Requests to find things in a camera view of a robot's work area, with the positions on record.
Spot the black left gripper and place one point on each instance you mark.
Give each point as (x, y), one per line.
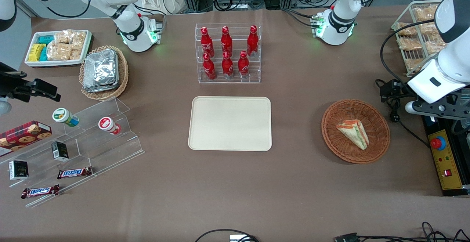
(402, 89)

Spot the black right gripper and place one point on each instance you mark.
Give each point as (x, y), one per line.
(10, 86)

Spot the triangular sandwich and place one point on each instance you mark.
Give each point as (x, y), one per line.
(354, 133)

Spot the white rectangular snack tray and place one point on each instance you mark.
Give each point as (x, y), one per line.
(55, 63)

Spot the round brown wicker basket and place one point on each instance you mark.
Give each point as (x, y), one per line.
(374, 144)

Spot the oval tan wicker basket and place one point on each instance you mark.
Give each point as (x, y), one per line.
(123, 76)

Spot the beige rectangular tray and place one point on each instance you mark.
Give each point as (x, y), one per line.
(230, 123)

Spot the clear bag of fried snacks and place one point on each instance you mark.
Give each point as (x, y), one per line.
(413, 64)
(434, 46)
(405, 29)
(426, 13)
(427, 30)
(409, 44)

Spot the green lid yogurt cup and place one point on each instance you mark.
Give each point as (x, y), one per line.
(64, 116)

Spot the teal snack pack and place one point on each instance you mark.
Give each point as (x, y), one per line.
(43, 54)
(46, 39)

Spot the yellow snack pack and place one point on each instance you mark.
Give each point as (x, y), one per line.
(36, 52)

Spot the red plaid cookie box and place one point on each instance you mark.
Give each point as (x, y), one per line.
(22, 137)

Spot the clear bag of rice crackers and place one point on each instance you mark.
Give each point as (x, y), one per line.
(76, 51)
(58, 51)
(63, 36)
(78, 37)

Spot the small black box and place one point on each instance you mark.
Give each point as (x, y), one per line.
(60, 151)
(18, 170)

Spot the silver foil pouch stack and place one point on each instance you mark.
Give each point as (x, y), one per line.
(101, 69)

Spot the red lid yogurt cup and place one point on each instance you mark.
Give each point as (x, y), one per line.
(107, 124)

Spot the clear acrylic step display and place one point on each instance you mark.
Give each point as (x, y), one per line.
(99, 150)

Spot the Snickers chocolate bar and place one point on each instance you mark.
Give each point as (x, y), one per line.
(74, 172)
(39, 191)

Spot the black yellow emergency stop box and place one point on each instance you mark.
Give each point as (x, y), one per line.
(446, 165)

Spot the red cola bottle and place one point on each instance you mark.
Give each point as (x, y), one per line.
(252, 42)
(226, 42)
(209, 68)
(227, 67)
(206, 43)
(243, 66)

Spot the clear acrylic bottle rack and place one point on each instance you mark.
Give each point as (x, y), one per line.
(235, 81)

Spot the white power adapter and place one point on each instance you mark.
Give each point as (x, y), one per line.
(239, 238)

